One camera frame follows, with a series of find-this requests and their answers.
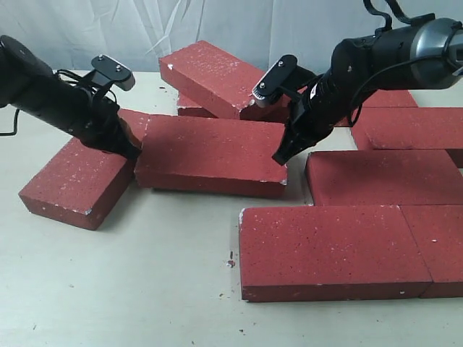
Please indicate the rear row left brick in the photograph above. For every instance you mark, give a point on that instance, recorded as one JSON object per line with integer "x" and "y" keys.
{"x": 277, "y": 113}

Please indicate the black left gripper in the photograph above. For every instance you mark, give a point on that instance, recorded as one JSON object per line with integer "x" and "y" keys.
{"x": 106, "y": 131}

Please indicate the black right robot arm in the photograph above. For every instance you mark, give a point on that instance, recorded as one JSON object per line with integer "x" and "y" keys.
{"x": 421, "y": 57}

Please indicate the white backdrop cloth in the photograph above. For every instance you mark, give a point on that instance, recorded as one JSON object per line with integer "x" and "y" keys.
{"x": 68, "y": 34}

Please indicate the red brick lying on table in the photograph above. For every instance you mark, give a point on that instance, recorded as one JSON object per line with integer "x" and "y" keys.
{"x": 79, "y": 186}

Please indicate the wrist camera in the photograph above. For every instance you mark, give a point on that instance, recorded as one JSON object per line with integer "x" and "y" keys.
{"x": 108, "y": 71}
{"x": 273, "y": 79}

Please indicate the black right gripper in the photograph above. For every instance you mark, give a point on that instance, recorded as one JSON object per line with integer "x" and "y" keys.
{"x": 312, "y": 119}

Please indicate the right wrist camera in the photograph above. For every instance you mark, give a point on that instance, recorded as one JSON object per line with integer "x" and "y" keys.
{"x": 273, "y": 79}

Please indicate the rear row right brick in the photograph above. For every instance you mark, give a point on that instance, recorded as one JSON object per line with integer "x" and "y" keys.
{"x": 390, "y": 99}

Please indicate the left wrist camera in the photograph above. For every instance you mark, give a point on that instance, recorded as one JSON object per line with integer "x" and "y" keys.
{"x": 108, "y": 71}

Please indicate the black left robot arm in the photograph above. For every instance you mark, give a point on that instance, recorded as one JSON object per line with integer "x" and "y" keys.
{"x": 77, "y": 105}

